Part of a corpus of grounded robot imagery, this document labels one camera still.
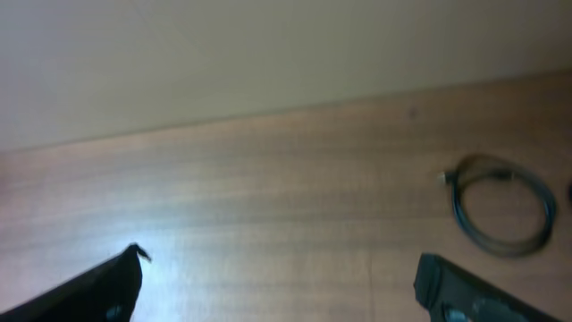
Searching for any small black cable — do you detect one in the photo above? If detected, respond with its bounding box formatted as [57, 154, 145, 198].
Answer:
[436, 153, 558, 258]

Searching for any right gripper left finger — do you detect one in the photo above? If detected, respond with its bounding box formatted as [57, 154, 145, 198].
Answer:
[1, 243, 151, 322]

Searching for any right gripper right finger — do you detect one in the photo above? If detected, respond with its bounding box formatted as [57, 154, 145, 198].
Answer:
[414, 253, 559, 322]

